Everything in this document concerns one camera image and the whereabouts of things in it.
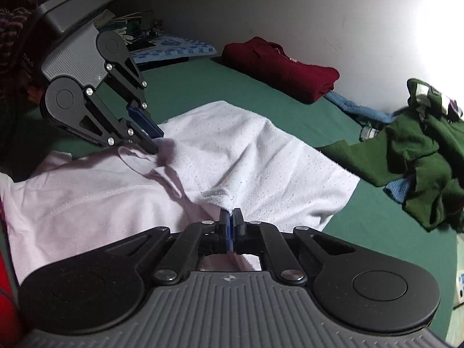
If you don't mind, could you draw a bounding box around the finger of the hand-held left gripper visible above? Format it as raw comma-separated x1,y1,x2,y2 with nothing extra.
67,86,161,155
103,52,164,139

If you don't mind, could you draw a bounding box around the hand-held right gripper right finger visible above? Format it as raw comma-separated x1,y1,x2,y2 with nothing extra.
232,208,358,286

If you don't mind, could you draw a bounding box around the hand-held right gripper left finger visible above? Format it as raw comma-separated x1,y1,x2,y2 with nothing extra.
103,209,233,286

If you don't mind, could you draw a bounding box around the white T-shirt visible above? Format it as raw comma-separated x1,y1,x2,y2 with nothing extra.
0,100,361,284

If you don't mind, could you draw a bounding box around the blue patterned towel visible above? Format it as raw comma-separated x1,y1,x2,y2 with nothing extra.
128,34,218,66

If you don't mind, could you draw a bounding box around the folded dark red sweater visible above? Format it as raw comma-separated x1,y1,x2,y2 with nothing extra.
221,36,340,104

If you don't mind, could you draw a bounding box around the light blue knit garment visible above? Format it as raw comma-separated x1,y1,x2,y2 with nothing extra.
324,91,416,204

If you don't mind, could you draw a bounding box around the green sweater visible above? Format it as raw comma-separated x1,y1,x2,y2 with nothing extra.
317,78,464,233

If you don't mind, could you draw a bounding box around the person's red clothing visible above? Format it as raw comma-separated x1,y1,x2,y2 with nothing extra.
0,249,24,338

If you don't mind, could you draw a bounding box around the cartoon printed bed sheet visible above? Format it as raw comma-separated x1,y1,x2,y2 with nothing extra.
451,233,464,311

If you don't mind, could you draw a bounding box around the white power strip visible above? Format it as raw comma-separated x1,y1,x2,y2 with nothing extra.
453,267,464,306

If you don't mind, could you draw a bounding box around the green white striped garment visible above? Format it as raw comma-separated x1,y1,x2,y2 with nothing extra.
408,79,464,120

